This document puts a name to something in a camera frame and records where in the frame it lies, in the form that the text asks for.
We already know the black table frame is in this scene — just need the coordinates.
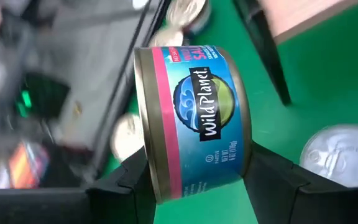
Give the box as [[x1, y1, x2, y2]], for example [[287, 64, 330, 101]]
[[85, 0, 173, 187]]

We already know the black crate with red top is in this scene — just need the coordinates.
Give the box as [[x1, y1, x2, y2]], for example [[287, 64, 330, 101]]
[[0, 138, 86, 190]]

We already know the green table mat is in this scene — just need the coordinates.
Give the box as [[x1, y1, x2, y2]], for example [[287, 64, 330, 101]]
[[103, 0, 358, 224]]

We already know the silver-lid seafood can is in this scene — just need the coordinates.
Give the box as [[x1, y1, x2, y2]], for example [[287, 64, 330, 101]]
[[299, 123, 358, 189]]

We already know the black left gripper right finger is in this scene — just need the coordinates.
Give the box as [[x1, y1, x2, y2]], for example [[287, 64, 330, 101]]
[[242, 140, 358, 224]]

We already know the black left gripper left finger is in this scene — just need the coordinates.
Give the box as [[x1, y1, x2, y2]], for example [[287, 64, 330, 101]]
[[0, 145, 157, 224]]

